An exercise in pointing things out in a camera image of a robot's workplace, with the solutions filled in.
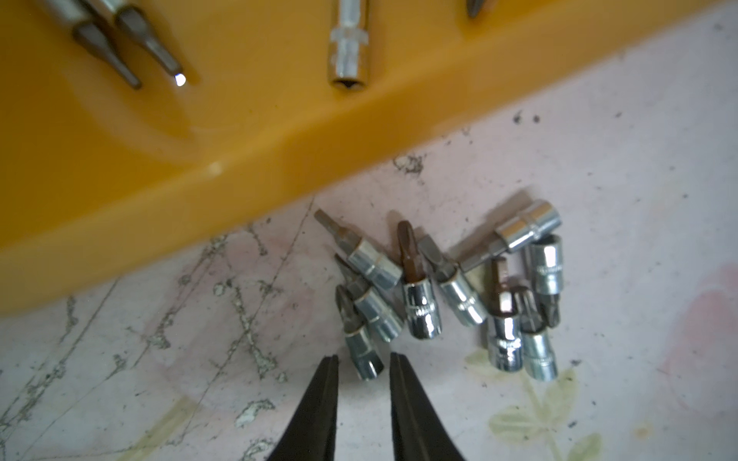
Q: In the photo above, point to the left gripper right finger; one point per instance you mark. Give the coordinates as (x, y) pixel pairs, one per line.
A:
(417, 432)

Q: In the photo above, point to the yellow plastic storage box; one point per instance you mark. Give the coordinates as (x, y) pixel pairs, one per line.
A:
(98, 178)

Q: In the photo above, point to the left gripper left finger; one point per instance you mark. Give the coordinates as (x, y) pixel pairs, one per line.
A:
(311, 432)

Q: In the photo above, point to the pile of silver bits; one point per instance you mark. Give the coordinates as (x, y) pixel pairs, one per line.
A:
(513, 287)

